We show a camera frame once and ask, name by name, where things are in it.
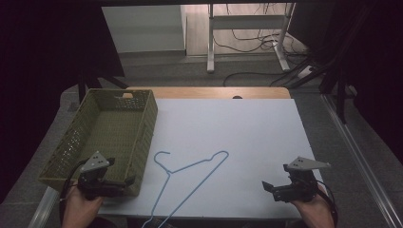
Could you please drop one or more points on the white cabinet panel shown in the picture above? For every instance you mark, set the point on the white cabinet panel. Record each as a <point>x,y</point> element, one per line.
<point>142,28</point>

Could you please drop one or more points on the black round table grommet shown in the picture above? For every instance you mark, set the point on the black round table grommet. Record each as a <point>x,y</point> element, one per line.
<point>237,97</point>

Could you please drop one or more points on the white board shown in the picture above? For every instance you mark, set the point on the white board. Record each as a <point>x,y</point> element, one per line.
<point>240,142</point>

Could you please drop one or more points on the white metal desk frame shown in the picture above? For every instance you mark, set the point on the white metal desk frame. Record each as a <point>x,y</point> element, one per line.
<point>245,22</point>

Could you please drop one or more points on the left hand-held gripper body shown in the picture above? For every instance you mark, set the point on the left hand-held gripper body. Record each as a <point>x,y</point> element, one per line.
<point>95,185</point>

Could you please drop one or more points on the grey metal rail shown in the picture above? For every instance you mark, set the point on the grey metal rail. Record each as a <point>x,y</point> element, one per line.
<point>361,155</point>
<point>42,209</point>

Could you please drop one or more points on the black metal stand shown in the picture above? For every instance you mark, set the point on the black metal stand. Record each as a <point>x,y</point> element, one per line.
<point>341,101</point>

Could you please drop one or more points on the person's left hand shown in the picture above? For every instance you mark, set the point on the person's left hand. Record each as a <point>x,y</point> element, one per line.
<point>79,209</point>

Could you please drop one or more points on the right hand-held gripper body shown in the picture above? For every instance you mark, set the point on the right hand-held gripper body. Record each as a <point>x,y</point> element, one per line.
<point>301,185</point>

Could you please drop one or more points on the dark curtain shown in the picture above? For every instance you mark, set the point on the dark curtain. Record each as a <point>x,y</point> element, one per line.
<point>47,63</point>
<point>374,63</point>

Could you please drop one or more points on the white power strip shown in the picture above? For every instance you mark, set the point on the white power strip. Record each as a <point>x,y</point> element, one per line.
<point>305,72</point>

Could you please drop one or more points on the person's right hand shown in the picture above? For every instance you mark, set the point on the person's right hand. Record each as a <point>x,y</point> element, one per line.
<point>313,212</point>

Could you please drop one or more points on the green woven basket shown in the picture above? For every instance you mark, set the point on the green woven basket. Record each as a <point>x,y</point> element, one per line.
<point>111,133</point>

